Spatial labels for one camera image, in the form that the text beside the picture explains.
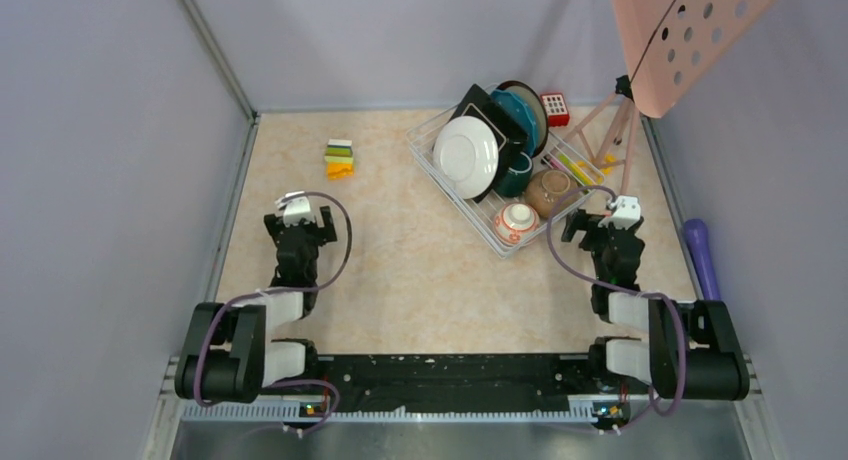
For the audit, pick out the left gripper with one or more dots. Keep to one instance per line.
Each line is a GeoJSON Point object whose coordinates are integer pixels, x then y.
{"type": "Point", "coordinates": [323, 234]}

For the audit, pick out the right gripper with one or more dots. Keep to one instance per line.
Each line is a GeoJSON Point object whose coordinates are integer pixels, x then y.
{"type": "Point", "coordinates": [584, 221]}

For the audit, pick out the brown speckled ceramic bowl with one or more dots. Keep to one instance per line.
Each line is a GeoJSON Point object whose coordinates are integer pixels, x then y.
{"type": "Point", "coordinates": [546, 188]}

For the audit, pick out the orange patterned white bowl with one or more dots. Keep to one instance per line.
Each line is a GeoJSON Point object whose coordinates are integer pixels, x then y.
{"type": "Point", "coordinates": [515, 222]}

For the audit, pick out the dark green ceramic mug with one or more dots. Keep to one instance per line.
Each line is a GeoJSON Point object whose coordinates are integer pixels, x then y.
{"type": "Point", "coordinates": [517, 177]}

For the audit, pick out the red-rimmed cream round plate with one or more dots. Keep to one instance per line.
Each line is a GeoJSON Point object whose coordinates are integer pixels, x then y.
{"type": "Point", "coordinates": [533, 100]}

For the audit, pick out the round white plate red lettering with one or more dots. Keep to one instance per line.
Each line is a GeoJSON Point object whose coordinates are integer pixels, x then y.
{"type": "Point", "coordinates": [466, 153]}

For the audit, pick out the square floral ceramic plate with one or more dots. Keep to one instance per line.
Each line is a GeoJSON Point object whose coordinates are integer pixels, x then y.
{"type": "Point", "coordinates": [510, 136]}

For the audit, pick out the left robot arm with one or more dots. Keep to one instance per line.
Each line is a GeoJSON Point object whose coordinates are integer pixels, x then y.
{"type": "Point", "coordinates": [228, 354]}

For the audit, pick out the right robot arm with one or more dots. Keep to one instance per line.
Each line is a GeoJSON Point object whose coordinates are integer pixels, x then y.
{"type": "Point", "coordinates": [691, 350]}

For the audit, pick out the yellow toy block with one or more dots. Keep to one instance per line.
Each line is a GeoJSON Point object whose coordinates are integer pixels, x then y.
{"type": "Point", "coordinates": [604, 165]}

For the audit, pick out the stacked colourful toy blocks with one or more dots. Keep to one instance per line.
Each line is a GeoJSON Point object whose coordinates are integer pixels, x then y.
{"type": "Point", "coordinates": [339, 159]}

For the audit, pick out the pink green toy brick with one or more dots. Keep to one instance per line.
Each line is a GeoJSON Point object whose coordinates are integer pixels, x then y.
{"type": "Point", "coordinates": [579, 170]}

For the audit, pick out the pink tripod stand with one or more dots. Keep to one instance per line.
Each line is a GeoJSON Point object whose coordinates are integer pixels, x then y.
{"type": "Point", "coordinates": [623, 127]}

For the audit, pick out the red toy calculator block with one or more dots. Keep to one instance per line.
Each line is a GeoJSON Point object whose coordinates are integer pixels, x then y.
{"type": "Point", "coordinates": [556, 109]}

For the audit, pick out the pink perforated board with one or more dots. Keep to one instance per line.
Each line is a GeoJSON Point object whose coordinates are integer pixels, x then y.
{"type": "Point", "coordinates": [669, 45]}

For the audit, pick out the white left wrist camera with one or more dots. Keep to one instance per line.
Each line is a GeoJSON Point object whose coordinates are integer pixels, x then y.
{"type": "Point", "coordinates": [295, 209]}

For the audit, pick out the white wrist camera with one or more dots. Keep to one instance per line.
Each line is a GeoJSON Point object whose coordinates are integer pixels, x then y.
{"type": "Point", "coordinates": [295, 209]}
{"type": "Point", "coordinates": [624, 213]}

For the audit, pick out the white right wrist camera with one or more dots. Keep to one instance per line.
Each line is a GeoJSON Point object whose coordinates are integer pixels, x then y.
{"type": "Point", "coordinates": [624, 213]}

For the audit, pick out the purple handle tool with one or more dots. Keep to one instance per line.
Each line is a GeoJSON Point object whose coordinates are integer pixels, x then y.
{"type": "Point", "coordinates": [696, 235]}

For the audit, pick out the white wire dish rack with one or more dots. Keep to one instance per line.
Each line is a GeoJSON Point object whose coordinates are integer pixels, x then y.
{"type": "Point", "coordinates": [480, 211]}

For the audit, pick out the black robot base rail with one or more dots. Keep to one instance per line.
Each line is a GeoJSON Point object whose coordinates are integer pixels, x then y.
{"type": "Point", "coordinates": [570, 373]}

